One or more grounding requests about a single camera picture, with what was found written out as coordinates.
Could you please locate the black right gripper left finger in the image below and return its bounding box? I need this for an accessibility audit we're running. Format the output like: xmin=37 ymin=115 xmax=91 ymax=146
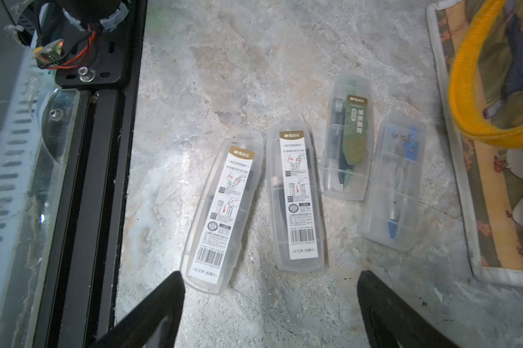
xmin=92 ymin=271 xmax=185 ymax=347

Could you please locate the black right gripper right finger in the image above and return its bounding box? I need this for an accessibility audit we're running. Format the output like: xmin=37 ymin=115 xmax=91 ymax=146
xmin=357 ymin=271 xmax=456 ymax=347

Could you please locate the white label compass case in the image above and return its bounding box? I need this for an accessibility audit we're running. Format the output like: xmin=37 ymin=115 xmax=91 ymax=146
xmin=266 ymin=114 xmax=325 ymax=272
xmin=180 ymin=130 xmax=264 ymax=295

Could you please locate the green label compass case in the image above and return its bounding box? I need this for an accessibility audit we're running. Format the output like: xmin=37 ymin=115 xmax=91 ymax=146
xmin=321 ymin=71 xmax=374 ymax=201

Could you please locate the white canvas tote bag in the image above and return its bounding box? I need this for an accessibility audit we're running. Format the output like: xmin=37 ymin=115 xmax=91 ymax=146
xmin=427 ymin=1 xmax=523 ymax=287

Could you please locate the blue compass frosted case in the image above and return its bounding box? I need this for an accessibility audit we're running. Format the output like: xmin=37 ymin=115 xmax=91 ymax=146
xmin=362 ymin=115 xmax=426 ymax=252

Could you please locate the black aluminium frame rail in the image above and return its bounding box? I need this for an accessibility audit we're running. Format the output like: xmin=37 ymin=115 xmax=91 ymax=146
xmin=32 ymin=1 xmax=148 ymax=347

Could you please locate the small circuit board with wires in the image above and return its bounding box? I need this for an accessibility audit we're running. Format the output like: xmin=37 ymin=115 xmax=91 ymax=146
xmin=33 ymin=26 xmax=97 ymax=70

